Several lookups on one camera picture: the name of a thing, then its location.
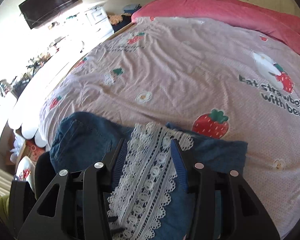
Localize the stack of folded clothes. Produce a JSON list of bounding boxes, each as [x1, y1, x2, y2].
[[124, 3, 142, 14]]

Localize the pink strawberry printed bedsheet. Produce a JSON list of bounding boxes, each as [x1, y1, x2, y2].
[[39, 15, 300, 233]]

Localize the yellow floral cloth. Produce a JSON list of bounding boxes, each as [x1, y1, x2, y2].
[[108, 14, 123, 25]]

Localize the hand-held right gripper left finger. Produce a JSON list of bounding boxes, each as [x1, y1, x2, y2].
[[15, 138, 128, 240]]

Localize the pink comforter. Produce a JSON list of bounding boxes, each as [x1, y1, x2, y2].
[[131, 0, 300, 63]]

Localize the black wall television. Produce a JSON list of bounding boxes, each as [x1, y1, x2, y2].
[[18, 0, 80, 30]]

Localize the white plastic bag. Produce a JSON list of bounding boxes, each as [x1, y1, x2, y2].
[[10, 137, 25, 161]]

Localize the red cardboard box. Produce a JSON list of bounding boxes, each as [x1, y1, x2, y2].
[[15, 140, 46, 165]]

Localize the dark cloth pile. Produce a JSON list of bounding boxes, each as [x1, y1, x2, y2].
[[112, 15, 134, 33]]

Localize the white item with red print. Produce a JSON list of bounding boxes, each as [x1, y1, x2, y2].
[[16, 156, 37, 188]]

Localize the blue denim pants lace trim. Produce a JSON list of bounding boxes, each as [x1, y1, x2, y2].
[[50, 112, 248, 240]]

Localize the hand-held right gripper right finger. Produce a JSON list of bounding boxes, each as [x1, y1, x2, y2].
[[171, 138, 280, 240]]

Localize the white dresser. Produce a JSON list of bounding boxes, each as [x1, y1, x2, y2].
[[84, 1, 114, 39]]

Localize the white scalloped footboard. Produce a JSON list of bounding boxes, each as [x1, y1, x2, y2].
[[7, 87, 50, 148]]

